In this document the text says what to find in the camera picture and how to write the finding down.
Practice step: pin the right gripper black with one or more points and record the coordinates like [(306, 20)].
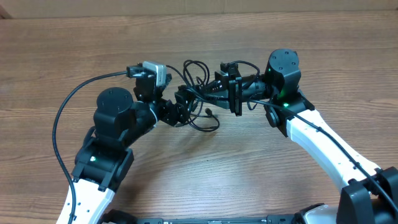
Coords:
[(229, 82)]

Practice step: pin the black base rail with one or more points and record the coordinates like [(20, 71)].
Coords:
[(217, 219)]

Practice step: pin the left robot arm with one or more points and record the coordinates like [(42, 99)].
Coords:
[(105, 156)]

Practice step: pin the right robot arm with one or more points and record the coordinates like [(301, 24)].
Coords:
[(368, 193)]

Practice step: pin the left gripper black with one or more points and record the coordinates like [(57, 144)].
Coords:
[(181, 112)]

